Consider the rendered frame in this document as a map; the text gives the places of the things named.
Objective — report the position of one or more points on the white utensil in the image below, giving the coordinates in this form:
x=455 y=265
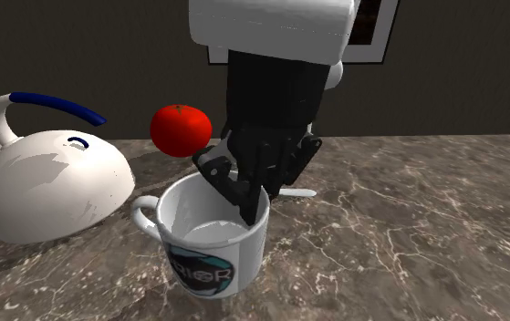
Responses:
x=301 y=192

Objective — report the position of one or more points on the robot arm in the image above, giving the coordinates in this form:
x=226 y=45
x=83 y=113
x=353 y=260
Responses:
x=272 y=26

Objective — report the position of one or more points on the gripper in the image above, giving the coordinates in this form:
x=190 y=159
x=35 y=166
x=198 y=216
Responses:
x=272 y=93

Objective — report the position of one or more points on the white mug with round print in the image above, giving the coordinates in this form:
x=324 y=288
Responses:
x=219 y=253

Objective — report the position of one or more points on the white framed wall picture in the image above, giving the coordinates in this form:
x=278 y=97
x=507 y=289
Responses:
x=370 y=49

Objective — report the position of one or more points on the red tomato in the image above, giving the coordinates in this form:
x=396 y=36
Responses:
x=181 y=131

